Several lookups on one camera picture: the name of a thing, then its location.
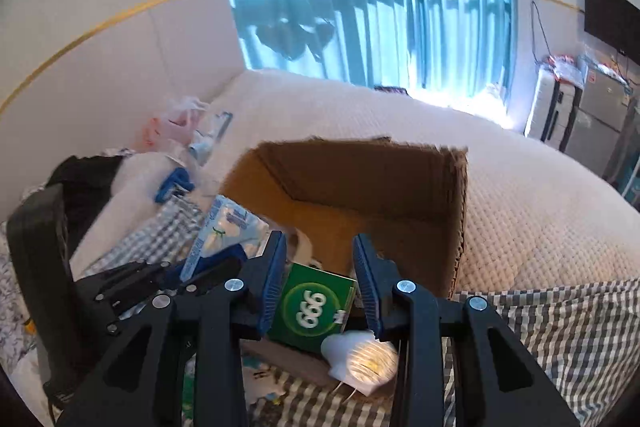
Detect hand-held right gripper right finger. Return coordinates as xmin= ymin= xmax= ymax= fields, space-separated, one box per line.
xmin=352 ymin=234 xmax=581 ymax=427

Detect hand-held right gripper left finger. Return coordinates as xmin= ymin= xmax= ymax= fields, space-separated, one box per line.
xmin=57 ymin=231 xmax=288 ymax=427

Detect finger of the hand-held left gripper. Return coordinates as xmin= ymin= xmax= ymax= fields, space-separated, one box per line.
xmin=107 ymin=257 xmax=243 ymax=335
xmin=92 ymin=244 xmax=247 ymax=305

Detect white blue wipes packet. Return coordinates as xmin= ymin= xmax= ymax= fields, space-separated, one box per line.
xmin=185 ymin=194 xmax=266 ymax=278

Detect brown cardboard box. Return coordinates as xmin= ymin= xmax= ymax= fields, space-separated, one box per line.
xmin=220 ymin=136 xmax=469 ymax=403

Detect white plug night light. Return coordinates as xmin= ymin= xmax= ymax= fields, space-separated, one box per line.
xmin=320 ymin=329 xmax=400 ymax=400

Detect black clothing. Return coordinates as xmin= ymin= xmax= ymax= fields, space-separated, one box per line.
xmin=45 ymin=155 xmax=126 ymax=248

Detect white pillow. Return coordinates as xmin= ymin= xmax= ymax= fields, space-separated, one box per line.
xmin=70 ymin=152 xmax=201 ymax=278

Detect white packet with blue print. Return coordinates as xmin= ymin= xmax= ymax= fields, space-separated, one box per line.
xmin=189 ymin=111 xmax=233 ymax=165

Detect white red plastic bag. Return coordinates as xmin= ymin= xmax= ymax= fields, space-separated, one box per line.
xmin=140 ymin=96 xmax=211 ymax=152

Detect checked blanket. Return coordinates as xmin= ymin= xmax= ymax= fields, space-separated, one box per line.
xmin=72 ymin=197 xmax=640 ymax=427

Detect dark garment behind curtain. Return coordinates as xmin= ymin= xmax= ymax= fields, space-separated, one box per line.
xmin=255 ymin=14 xmax=336 ymax=60

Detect white suitcase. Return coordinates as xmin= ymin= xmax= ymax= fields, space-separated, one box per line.
xmin=525 ymin=67 xmax=583 ymax=148

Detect grey cabinet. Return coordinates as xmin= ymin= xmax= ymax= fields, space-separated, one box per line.
xmin=565 ymin=74 xmax=640 ymax=188

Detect red white packets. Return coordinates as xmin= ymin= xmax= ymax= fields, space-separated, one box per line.
xmin=545 ymin=53 xmax=586 ymax=85

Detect black television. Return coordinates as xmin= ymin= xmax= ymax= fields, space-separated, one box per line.
xmin=582 ymin=0 xmax=640 ymax=65

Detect wall cable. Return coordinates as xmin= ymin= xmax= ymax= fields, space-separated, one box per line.
xmin=531 ymin=1 xmax=551 ymax=65

